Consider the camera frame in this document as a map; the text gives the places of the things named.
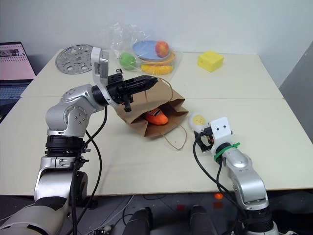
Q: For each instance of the blue plate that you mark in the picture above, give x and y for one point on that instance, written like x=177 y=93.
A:
x=145 y=50

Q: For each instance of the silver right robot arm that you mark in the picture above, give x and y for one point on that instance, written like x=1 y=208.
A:
x=247 y=181

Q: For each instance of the dark rounded shape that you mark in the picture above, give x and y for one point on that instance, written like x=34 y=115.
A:
x=203 y=220
x=139 y=221

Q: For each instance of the white egg plush toy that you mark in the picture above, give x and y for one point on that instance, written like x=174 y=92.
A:
x=196 y=120

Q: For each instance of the yellow banana toy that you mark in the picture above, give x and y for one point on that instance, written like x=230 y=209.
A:
x=156 y=69

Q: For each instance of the small orange floor object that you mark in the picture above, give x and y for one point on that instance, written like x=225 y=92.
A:
x=218 y=195

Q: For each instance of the clear plastic bag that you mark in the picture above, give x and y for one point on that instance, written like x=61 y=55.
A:
x=122 y=36

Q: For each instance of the green apple toy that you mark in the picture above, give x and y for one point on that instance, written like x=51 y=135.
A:
x=127 y=61

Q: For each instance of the yellow cheese block toy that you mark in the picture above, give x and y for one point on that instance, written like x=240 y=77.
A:
x=210 y=61

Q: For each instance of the red yellow apple toy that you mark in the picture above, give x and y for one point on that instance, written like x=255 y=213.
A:
x=162 y=48

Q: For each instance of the open laptop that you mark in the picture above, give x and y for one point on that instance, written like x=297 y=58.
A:
x=13 y=63

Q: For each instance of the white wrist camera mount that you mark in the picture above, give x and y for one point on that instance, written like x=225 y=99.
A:
x=221 y=133
x=99 y=63

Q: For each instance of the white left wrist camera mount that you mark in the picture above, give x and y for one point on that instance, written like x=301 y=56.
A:
x=99 y=63

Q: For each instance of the brown paper bag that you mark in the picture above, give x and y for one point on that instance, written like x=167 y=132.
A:
x=137 y=104

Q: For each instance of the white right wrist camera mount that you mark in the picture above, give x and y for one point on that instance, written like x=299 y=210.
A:
x=221 y=133

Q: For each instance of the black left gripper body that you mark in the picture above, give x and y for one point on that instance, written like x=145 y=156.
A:
x=115 y=90

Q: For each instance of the orange plush toy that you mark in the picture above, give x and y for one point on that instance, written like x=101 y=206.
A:
x=157 y=118

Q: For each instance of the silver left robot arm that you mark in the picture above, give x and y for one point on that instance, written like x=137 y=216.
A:
x=61 y=117

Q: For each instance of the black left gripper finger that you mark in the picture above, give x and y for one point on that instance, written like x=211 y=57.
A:
x=140 y=80
x=139 y=89

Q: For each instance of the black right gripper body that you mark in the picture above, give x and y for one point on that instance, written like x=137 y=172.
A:
x=205 y=140

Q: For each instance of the perforated metal disc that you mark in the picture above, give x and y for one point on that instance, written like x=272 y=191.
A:
x=71 y=58

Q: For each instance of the green zip tie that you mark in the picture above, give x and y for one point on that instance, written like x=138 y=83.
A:
x=228 y=148

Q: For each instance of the orange rimmed plate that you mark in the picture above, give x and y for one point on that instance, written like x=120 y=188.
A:
x=172 y=58

